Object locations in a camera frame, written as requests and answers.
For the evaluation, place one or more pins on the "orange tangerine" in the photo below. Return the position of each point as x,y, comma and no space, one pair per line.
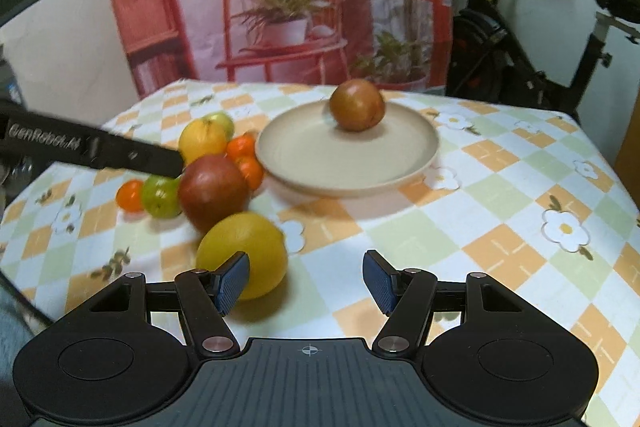
129,197
240,148
251,172

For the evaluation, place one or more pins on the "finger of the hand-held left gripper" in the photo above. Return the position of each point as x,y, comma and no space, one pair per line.
145,159

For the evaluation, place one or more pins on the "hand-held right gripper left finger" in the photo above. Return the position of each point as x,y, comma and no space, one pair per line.
232,283

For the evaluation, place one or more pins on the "pale green apple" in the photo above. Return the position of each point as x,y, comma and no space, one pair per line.
224,123

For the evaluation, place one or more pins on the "reddish brown pomegranate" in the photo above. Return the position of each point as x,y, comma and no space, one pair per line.
357,107

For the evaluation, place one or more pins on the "red apple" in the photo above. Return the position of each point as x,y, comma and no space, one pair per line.
212,194

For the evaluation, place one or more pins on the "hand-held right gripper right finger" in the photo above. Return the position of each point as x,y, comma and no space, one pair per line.
378,282

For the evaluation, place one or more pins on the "large yellow lemon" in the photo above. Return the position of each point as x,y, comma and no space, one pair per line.
250,242

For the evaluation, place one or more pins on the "black exercise bike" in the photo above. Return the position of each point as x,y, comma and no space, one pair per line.
500,72

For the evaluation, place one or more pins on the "beige round plate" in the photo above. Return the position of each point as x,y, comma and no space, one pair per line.
350,157

